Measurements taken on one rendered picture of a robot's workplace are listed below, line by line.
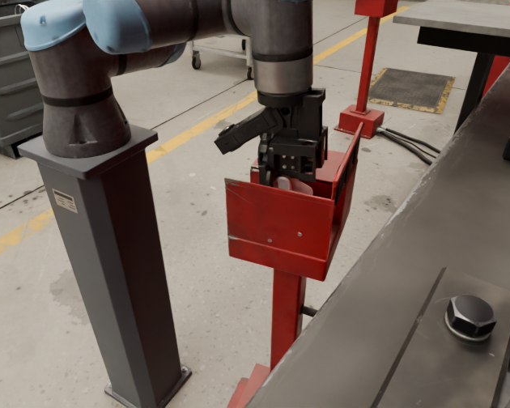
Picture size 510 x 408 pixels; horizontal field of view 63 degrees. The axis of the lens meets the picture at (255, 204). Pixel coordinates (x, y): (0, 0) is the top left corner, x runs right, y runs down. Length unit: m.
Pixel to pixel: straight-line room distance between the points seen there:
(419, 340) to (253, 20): 0.38
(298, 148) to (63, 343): 1.15
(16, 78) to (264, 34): 2.18
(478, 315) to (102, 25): 0.44
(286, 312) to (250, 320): 0.63
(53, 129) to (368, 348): 0.63
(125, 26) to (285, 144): 0.23
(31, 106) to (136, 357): 1.85
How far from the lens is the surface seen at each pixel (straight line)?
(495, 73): 1.64
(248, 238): 0.64
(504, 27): 0.66
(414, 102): 3.29
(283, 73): 0.52
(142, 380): 1.18
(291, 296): 0.80
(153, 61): 0.81
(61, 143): 0.78
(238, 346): 1.39
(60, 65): 0.74
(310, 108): 0.54
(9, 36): 2.58
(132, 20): 0.50
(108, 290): 0.93
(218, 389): 1.31
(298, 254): 0.63
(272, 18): 0.51
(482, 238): 0.43
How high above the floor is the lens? 1.12
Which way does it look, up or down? 35 degrees down
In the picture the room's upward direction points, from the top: straight up
